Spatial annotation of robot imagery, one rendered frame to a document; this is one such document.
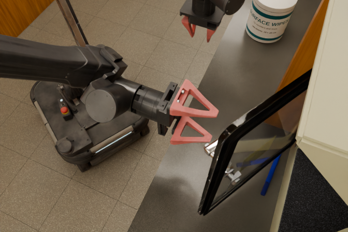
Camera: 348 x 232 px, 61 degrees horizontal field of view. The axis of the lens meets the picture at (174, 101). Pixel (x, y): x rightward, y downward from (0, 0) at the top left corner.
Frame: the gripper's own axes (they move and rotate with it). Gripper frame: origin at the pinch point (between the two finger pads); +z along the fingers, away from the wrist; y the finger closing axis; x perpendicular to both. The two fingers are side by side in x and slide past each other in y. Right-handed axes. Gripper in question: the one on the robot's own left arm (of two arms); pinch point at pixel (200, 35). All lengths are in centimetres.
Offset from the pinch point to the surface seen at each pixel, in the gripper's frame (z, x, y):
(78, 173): 110, -25, -58
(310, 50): -13.8, -8.4, 25.4
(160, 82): 110, 54, -43
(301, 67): -8.5, -8.4, 25.4
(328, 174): -37, -45, 24
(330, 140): -41, -45, 23
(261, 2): 1.3, 21.8, 11.1
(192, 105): 16.1, -11.5, 3.2
